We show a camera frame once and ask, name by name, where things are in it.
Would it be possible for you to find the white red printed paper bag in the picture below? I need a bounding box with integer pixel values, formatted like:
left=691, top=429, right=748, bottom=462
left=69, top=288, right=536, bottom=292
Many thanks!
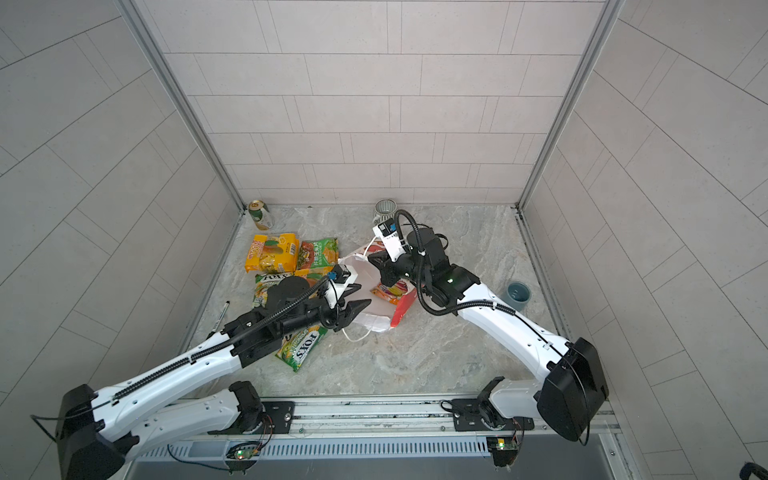
left=339, top=239, right=416, bottom=333

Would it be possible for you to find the green red snack bag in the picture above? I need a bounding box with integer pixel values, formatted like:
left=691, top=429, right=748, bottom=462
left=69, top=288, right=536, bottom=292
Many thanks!
left=297, top=238, right=339, bottom=270

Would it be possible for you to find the green yellow Fox's candy bag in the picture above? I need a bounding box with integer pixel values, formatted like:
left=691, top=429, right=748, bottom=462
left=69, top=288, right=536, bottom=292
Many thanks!
left=275, top=325, right=328, bottom=372

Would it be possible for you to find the yellow orange snack bag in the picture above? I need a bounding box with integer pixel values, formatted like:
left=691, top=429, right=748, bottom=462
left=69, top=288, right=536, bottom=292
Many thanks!
left=244, top=233, right=299, bottom=274

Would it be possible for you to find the green rainbow snack bag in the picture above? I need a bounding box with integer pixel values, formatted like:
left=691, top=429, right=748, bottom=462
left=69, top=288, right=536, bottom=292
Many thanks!
left=252, top=273, right=292, bottom=308

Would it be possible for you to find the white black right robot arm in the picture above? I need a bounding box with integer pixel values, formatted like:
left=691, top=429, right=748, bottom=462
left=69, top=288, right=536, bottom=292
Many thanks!
left=367, top=209, right=609, bottom=444

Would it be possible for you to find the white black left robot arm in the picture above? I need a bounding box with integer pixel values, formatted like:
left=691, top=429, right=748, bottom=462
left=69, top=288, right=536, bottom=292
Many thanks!
left=54, top=276, right=372, bottom=479

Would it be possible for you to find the red yellow small snack packet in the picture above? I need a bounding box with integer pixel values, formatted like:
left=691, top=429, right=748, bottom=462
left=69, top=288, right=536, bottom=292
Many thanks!
left=370, top=281, right=409, bottom=305

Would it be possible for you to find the grey ribbed ceramic mug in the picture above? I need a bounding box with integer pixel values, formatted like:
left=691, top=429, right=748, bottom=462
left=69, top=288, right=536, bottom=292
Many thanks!
left=373, top=199, right=398, bottom=225

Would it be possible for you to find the green white drink can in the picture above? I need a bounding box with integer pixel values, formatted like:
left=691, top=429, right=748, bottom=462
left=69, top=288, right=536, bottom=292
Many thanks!
left=248, top=200, right=273, bottom=231

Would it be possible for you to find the blue-grey ceramic cup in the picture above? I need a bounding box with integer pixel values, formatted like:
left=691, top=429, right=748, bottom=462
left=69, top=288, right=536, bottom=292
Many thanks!
left=505, top=282, right=532, bottom=312

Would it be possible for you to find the left circuit board green LED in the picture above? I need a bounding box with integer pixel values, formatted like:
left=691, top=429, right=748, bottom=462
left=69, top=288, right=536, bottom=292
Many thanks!
left=225, top=441, right=264, bottom=462

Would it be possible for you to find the right circuit board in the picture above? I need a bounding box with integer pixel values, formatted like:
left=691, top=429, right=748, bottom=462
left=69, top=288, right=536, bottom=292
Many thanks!
left=486, top=436, right=521, bottom=468

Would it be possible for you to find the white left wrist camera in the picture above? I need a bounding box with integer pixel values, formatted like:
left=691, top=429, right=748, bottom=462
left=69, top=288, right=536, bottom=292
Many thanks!
left=325, top=264, right=358, bottom=307

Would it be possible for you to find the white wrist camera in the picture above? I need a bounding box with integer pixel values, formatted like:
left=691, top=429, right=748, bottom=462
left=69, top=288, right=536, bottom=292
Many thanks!
left=325, top=264, right=358, bottom=307
left=372, top=218, right=410, bottom=262

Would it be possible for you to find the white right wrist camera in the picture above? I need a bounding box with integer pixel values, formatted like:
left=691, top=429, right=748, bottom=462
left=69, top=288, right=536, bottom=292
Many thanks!
left=372, top=218, right=410, bottom=262

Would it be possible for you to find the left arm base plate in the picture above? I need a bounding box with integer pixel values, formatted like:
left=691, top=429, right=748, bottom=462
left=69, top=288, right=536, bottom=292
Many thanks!
left=230, top=401, right=296, bottom=435

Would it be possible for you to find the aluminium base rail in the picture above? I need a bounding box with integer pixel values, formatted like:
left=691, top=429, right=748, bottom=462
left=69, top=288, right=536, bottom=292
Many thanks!
left=103, top=381, right=554, bottom=444

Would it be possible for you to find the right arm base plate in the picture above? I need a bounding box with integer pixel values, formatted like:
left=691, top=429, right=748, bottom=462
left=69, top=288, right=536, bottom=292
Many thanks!
left=440, top=398, right=535, bottom=432

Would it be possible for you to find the black cable left base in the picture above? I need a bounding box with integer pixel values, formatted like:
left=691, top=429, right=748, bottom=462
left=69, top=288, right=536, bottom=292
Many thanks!
left=29, top=413, right=79, bottom=442

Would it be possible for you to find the aluminium corner post left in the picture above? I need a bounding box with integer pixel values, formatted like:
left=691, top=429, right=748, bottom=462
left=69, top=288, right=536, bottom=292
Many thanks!
left=116, top=0, right=246, bottom=211

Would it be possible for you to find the aluminium corner post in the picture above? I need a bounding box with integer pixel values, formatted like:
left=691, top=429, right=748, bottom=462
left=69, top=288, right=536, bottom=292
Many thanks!
left=116, top=0, right=246, bottom=211
left=517, top=0, right=625, bottom=210

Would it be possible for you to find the aluminium corner post right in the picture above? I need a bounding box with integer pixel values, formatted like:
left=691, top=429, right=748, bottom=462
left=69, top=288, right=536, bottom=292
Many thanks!
left=517, top=0, right=625, bottom=210

